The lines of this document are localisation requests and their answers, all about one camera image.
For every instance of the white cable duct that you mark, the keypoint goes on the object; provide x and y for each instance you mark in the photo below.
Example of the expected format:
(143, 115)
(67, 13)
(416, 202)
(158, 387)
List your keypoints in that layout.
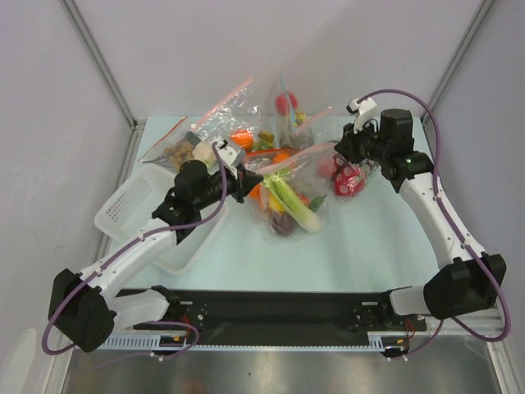
(272, 338)

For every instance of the fake yellow lemon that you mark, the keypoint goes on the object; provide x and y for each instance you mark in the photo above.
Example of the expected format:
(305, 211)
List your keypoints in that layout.
(275, 205)

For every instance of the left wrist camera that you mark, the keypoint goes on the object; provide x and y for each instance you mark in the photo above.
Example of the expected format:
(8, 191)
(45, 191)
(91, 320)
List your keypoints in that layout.
(230, 155)

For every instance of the fake celery stalk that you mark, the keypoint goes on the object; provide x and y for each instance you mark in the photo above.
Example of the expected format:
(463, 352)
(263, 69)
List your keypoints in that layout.
(292, 203)

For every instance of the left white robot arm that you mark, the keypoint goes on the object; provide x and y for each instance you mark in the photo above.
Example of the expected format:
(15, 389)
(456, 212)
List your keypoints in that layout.
(87, 307)

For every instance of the white plastic basket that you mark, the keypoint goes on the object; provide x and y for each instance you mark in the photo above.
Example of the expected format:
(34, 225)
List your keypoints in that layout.
(129, 211)

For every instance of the red zip longan bag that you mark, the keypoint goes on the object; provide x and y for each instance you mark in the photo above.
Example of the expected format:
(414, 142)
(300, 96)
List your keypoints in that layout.
(181, 131)

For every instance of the orange zip fruit bag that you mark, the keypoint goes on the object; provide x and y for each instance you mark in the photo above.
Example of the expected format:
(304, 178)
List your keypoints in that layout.
(252, 162)

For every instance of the blue zip bag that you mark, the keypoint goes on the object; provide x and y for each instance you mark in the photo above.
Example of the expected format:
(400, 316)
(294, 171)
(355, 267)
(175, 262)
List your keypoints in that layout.
(291, 121)

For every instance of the pink dotted zip bag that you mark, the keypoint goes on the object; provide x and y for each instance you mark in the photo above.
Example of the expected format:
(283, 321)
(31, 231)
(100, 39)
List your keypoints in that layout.
(347, 179)

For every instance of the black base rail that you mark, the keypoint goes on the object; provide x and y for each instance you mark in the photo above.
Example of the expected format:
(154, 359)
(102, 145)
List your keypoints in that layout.
(228, 310)

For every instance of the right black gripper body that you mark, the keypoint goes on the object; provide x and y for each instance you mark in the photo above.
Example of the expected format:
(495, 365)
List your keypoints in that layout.
(349, 145)

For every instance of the clear pink zip bag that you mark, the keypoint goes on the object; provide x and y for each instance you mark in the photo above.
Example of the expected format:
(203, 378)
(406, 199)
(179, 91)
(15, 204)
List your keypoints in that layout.
(300, 172)

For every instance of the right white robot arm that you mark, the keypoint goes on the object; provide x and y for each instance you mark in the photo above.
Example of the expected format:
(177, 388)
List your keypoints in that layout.
(467, 275)

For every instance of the fake longan bunch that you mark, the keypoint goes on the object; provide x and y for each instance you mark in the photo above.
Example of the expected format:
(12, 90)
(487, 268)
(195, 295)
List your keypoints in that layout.
(175, 155)

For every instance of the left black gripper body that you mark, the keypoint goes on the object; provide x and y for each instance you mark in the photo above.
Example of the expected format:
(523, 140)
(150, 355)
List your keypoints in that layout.
(234, 186)

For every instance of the fake cauliflower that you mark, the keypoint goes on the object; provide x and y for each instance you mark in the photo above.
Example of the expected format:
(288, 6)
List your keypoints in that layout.
(203, 152)

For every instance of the large clear red-zip bag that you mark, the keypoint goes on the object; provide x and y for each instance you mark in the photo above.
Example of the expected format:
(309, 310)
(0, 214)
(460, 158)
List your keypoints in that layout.
(238, 110)

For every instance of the fake orange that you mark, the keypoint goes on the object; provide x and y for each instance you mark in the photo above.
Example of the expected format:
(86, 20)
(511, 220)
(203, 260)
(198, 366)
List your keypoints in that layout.
(255, 193)
(280, 157)

